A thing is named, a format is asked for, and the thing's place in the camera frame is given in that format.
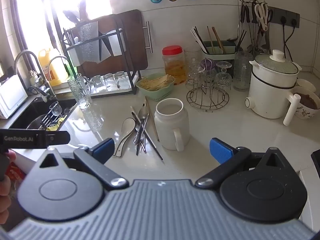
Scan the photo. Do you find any black dish rack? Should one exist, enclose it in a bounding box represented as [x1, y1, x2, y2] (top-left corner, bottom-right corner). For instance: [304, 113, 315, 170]
[61, 19, 141, 94]

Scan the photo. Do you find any upturned glass tumbler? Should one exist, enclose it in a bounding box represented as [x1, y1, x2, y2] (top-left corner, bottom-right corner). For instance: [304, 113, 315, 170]
[114, 71, 131, 89]
[91, 75, 105, 93]
[103, 73, 118, 92]

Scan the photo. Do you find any wooden chopstick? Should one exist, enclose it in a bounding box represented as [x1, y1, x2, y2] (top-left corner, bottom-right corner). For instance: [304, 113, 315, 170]
[145, 96, 159, 142]

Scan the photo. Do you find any upturned glass tumbler right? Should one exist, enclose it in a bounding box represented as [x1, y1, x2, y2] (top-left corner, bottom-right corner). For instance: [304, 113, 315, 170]
[114, 71, 131, 89]

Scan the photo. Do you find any upturned glass tumbler left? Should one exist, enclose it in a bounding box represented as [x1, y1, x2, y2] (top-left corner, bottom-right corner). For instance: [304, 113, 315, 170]
[91, 75, 105, 93]

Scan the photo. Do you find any black chopstick brown band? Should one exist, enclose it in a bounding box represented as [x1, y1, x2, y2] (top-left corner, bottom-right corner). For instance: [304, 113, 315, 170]
[135, 120, 146, 156]

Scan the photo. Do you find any black chopstick plain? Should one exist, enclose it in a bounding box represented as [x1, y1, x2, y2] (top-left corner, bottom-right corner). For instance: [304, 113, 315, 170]
[131, 108, 163, 161]

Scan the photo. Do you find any person's left hand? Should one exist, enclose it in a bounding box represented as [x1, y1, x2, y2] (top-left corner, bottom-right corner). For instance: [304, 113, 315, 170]
[0, 149, 17, 227]

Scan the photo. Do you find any white ceramic soup spoon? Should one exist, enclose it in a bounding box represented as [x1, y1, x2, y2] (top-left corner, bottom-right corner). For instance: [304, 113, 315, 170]
[113, 118, 136, 158]

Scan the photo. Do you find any chrome kitchen faucet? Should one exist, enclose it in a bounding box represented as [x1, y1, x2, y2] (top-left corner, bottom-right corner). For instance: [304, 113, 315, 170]
[14, 49, 56, 100]

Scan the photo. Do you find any patterned ceramic bowl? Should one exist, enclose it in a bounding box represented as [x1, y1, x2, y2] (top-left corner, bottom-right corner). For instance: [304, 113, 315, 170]
[293, 79, 319, 120]

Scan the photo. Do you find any purple lid glass cup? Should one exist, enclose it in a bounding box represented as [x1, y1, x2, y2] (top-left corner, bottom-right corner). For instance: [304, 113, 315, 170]
[200, 58, 215, 73]

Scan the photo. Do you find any textured glass pitcher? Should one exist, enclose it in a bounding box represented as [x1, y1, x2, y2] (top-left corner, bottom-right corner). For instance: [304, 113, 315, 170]
[233, 51, 253, 91]
[68, 73, 92, 110]

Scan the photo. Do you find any white rack drip tray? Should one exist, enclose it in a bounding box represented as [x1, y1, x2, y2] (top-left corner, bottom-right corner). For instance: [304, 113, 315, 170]
[90, 88, 133, 98]

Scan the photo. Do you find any textured glass pitcher right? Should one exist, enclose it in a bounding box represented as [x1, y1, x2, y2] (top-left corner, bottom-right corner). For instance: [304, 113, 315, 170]
[233, 51, 253, 91]

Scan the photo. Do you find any small glass in sink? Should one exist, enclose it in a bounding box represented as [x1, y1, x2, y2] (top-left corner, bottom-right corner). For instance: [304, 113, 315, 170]
[49, 101, 62, 116]

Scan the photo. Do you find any textured glass jug behind rack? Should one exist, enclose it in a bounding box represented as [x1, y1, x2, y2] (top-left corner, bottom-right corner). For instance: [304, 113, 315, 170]
[184, 45, 202, 81]

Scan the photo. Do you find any green utensil holder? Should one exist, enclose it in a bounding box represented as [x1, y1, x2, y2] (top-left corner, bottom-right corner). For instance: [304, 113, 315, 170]
[202, 41, 236, 76]

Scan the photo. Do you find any textured glass pitcher left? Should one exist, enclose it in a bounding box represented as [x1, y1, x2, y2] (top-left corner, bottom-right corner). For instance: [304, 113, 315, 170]
[68, 73, 92, 110]

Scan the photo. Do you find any bundle of dry noodles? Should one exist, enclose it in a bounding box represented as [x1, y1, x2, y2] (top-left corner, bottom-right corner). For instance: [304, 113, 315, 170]
[139, 74, 174, 91]

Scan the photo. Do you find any red lid plastic jar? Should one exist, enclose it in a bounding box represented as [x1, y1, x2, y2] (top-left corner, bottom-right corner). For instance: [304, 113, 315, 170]
[162, 45, 187, 85]

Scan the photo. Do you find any wall power outlet strip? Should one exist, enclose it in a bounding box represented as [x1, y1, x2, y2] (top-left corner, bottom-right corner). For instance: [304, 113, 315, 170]
[268, 7, 300, 28]

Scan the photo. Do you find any wire cup rack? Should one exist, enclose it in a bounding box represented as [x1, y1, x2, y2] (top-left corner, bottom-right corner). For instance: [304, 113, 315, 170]
[185, 65, 229, 112]

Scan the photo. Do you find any wooden cutting board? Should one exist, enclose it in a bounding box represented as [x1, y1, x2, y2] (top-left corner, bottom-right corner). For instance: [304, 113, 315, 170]
[77, 9, 148, 77]

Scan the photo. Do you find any upturned glass tumbler middle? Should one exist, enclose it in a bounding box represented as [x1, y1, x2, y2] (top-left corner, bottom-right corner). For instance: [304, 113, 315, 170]
[103, 73, 118, 92]

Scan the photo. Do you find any green plastic basket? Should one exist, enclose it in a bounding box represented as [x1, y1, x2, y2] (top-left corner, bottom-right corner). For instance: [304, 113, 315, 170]
[137, 73, 175, 102]

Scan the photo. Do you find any white electric cooking pot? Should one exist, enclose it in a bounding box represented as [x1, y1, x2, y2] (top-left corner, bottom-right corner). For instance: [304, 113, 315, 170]
[245, 49, 302, 126]

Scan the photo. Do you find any large steel spoon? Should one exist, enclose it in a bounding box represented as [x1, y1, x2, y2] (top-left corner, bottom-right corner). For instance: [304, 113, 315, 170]
[134, 103, 149, 145]

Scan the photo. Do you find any orange detergent bottle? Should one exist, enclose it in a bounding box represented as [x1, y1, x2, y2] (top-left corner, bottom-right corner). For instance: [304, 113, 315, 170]
[38, 48, 68, 87]

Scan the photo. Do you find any white ceramic mug jar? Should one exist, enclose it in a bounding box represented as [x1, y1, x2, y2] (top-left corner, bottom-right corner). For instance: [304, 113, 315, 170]
[155, 98, 190, 152]

